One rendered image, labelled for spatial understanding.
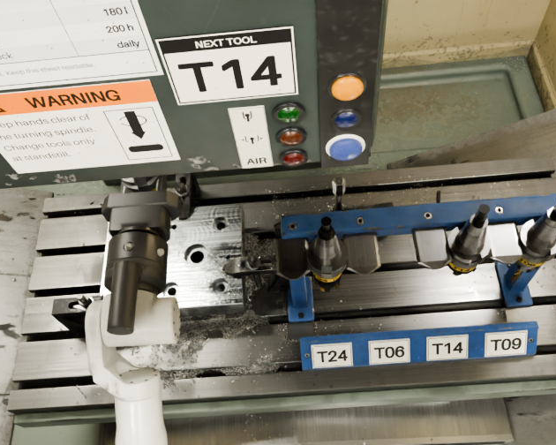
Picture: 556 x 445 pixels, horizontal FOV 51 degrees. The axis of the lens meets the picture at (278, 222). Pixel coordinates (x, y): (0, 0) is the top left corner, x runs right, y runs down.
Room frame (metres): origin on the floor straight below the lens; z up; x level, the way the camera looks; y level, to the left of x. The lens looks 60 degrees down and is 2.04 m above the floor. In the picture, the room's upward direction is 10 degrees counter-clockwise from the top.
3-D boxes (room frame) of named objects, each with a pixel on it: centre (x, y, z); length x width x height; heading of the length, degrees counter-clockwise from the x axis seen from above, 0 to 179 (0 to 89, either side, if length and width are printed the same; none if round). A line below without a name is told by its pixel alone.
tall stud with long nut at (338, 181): (0.65, -0.14, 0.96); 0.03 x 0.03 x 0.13
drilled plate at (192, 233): (0.56, 0.23, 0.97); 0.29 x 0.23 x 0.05; 84
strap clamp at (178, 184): (0.71, 0.19, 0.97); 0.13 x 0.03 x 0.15; 174
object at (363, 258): (0.39, -0.12, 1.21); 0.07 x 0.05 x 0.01; 174
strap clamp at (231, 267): (0.50, 0.06, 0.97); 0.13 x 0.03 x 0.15; 84
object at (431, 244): (0.38, -0.23, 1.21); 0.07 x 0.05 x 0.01; 174
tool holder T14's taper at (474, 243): (0.37, -0.29, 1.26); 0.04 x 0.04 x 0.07
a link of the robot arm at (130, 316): (0.33, 0.21, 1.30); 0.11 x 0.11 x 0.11; 84
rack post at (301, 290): (0.46, -0.02, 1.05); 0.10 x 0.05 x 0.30; 174
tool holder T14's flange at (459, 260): (0.37, -0.29, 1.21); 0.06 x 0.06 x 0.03
